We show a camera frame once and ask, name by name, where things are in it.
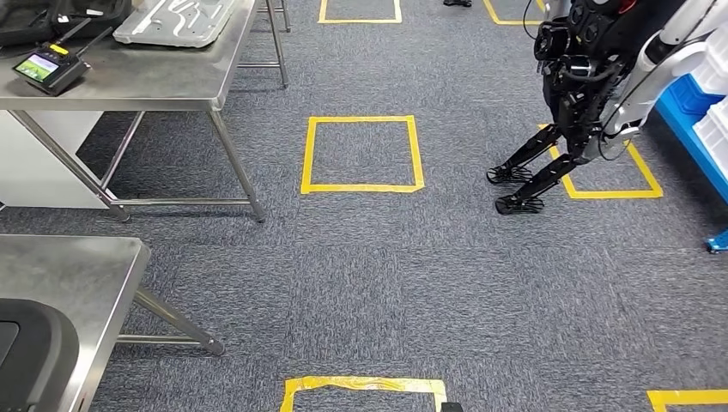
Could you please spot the white cabinet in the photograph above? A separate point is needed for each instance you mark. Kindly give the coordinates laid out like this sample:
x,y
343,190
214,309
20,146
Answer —
x,y
40,165

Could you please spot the black carrying bag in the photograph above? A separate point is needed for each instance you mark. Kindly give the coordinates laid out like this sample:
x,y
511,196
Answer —
x,y
94,14
25,23

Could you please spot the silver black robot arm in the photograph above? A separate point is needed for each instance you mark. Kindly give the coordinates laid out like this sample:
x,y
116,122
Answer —
x,y
580,85

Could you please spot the white plastic crate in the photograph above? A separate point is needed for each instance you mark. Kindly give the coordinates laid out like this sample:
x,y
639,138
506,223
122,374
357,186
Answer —
x,y
718,62
714,133

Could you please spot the blue plastic crate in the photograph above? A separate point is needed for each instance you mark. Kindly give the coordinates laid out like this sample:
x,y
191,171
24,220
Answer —
x,y
688,94

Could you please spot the black right robot foot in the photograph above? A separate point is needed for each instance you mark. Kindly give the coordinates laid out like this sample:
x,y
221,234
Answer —
x,y
452,407

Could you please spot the blue wheeled metal rack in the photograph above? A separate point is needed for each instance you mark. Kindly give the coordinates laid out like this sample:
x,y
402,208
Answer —
x,y
688,148

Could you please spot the metal table frame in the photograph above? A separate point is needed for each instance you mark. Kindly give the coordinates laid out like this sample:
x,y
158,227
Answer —
x,y
159,74

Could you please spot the yellow floor tape square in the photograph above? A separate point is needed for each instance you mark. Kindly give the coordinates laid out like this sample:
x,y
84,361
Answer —
x,y
358,21
614,194
688,395
364,119
364,384

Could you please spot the black handheld screen device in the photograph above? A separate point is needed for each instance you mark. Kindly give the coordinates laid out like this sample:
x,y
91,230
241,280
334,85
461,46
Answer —
x,y
48,68

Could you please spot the steel workbench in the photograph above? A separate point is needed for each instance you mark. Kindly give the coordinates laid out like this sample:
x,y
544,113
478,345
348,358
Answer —
x,y
85,273

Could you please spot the grey metal plate part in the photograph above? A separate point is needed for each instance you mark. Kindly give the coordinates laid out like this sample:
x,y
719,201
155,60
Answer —
x,y
170,23

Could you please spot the black slotted panel part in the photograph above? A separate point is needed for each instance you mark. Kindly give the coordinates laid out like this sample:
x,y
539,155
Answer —
x,y
34,352

